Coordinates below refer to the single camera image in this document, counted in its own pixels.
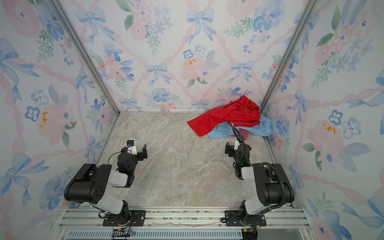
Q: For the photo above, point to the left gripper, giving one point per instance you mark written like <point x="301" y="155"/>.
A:
<point x="141" y="154"/>

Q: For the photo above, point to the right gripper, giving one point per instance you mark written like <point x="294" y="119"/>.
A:
<point x="229" y="149"/>

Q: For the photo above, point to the maroon pink cloth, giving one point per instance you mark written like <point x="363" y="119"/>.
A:
<point x="244" y="133"/>

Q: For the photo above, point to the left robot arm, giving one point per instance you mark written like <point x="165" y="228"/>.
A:
<point x="90" y="184"/>

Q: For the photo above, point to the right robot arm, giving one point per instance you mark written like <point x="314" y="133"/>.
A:
<point x="273" y="189"/>

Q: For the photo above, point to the light blue cloth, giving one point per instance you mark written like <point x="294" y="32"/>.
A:
<point x="222" y="130"/>

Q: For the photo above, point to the red cloth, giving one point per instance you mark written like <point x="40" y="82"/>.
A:
<point x="242" y="112"/>

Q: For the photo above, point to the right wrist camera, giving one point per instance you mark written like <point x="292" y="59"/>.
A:
<point x="236" y="145"/>

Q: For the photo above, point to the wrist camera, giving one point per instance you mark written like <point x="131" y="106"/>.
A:
<point x="131" y="147"/>
<point x="236" y="145"/>

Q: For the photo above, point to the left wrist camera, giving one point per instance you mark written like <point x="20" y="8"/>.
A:
<point x="131" y="147"/>

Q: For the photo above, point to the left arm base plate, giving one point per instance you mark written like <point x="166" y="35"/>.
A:
<point x="135" y="218"/>

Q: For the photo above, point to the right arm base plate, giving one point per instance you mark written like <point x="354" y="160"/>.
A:
<point x="238" y="219"/>

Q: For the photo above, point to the aluminium mounting rail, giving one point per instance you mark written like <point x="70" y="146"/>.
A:
<point x="184" y="223"/>

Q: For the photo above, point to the right corner aluminium post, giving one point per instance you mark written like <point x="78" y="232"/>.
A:
<point x="291" y="47"/>

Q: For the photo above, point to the corner aluminium post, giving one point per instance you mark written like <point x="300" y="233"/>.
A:
<point x="291" y="47"/>
<point x="63" y="17"/>

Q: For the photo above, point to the left corner aluminium post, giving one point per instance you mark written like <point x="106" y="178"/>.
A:
<point x="63" y="17"/>

